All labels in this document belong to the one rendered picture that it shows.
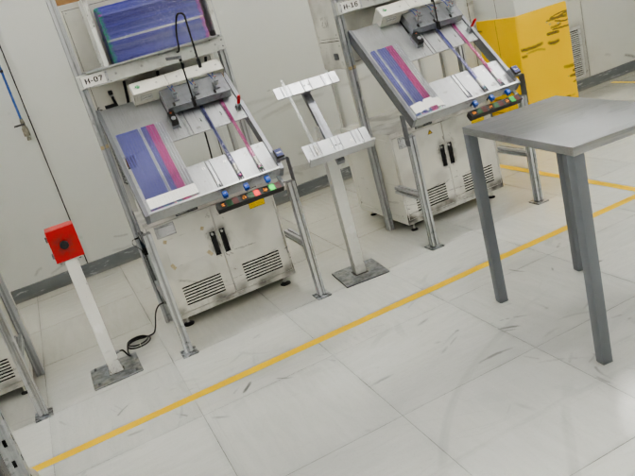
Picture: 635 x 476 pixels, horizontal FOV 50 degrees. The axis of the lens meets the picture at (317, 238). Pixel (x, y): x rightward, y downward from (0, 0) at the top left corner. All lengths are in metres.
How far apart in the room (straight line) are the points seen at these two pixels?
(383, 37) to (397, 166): 0.73
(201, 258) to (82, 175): 1.73
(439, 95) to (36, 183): 2.83
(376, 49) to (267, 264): 1.34
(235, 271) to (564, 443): 2.04
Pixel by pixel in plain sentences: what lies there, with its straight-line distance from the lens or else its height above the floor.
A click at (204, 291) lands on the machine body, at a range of 3.70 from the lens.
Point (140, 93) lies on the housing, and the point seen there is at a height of 1.22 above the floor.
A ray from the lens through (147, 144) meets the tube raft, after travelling 3.47.
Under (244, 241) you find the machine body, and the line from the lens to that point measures 3.68.
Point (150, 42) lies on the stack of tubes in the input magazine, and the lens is 3.63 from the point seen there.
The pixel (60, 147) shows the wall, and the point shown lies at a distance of 5.11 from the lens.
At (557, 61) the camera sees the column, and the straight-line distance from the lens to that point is 6.12.
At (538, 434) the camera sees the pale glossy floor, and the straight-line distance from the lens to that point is 2.35.
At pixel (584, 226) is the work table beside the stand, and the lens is 2.39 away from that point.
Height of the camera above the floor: 1.43
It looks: 19 degrees down
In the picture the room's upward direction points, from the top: 16 degrees counter-clockwise
